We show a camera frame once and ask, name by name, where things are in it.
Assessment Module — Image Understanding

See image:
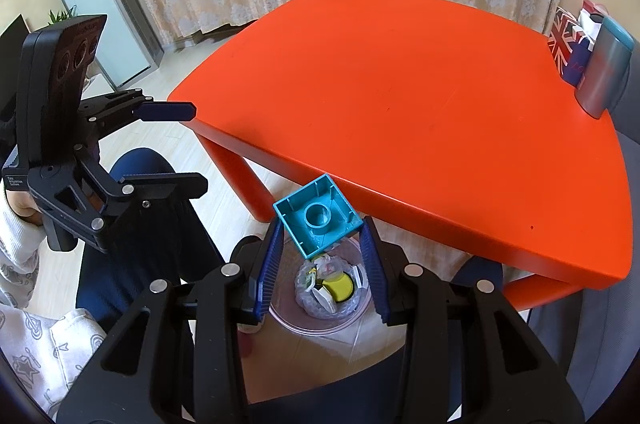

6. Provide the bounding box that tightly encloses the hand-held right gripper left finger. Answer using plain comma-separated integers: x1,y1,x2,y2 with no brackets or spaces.
57,219,286,424

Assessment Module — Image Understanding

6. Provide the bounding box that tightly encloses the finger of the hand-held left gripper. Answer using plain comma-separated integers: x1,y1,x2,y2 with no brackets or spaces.
75,144,208,225
80,89,197,140

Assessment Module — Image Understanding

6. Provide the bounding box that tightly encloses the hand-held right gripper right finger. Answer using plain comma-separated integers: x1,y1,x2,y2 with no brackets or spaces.
359,217,586,424

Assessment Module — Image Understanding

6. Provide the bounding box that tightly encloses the small white box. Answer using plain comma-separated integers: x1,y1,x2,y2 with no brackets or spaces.
312,287,337,312

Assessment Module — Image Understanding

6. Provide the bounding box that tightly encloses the clear plastic bin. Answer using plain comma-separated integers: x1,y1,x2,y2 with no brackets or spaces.
267,237,376,336

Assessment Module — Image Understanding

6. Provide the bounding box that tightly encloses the teal toy block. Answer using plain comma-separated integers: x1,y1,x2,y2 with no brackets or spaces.
273,174,362,261

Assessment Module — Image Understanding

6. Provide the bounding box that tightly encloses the person's left forearm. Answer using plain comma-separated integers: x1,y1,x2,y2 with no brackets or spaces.
0,201,41,305

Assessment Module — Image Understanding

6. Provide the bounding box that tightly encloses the person's left hand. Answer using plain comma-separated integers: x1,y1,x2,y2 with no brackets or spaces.
7,190,47,225

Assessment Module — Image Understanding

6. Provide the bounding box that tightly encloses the clear plastic bag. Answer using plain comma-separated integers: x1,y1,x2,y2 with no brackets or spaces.
294,254,372,320

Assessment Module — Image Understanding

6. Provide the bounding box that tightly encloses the person's left leg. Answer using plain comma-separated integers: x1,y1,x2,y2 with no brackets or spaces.
75,147,231,330

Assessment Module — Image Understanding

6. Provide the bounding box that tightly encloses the green potted plant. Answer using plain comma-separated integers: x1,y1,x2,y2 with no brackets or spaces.
47,7,78,25

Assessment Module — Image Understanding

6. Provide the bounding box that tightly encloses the orange table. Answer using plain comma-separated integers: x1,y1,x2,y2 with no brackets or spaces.
166,0,632,312

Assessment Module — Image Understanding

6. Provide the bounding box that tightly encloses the person's printed white top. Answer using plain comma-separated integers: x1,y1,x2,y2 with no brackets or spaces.
0,304,106,410

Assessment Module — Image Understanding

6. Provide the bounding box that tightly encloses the flag print tissue box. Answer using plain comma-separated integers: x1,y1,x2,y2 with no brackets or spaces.
547,7,601,88

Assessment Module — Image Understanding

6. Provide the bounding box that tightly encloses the grey tumbler with teal lid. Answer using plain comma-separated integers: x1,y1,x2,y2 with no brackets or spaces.
575,15,635,119

